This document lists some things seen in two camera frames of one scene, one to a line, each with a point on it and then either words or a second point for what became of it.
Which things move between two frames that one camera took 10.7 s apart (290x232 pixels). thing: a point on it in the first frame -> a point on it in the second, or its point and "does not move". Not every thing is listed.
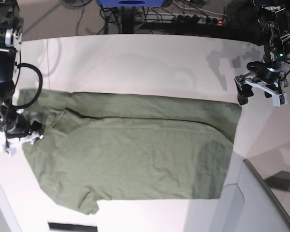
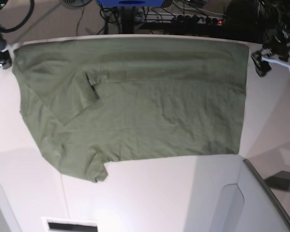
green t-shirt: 99,147 -> 86,102
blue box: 132,3 does not move
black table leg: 127,20 does not move
